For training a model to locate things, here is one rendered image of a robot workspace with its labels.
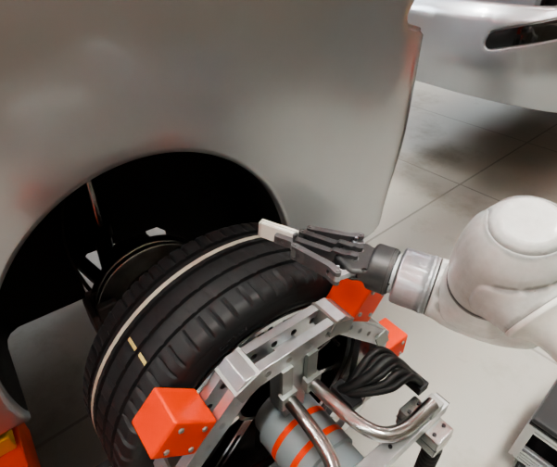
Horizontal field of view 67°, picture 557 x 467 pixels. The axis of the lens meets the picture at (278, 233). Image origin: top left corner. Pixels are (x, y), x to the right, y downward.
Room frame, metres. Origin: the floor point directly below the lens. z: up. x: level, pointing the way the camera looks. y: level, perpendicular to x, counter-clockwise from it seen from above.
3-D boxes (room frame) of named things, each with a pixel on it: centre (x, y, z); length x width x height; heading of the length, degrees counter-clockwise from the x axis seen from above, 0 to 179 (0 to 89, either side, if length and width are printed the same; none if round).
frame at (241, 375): (0.48, -0.02, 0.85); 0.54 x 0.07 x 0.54; 128
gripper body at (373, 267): (0.51, -0.14, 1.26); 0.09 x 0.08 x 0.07; 63
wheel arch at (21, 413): (0.90, 0.38, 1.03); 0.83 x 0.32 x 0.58; 128
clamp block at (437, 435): (0.43, -0.28, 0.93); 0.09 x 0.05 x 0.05; 38
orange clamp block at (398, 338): (0.68, -0.26, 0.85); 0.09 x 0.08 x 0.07; 128
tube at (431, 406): (0.45, -0.17, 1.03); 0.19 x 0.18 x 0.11; 38
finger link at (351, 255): (0.53, -0.07, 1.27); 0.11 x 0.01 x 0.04; 64
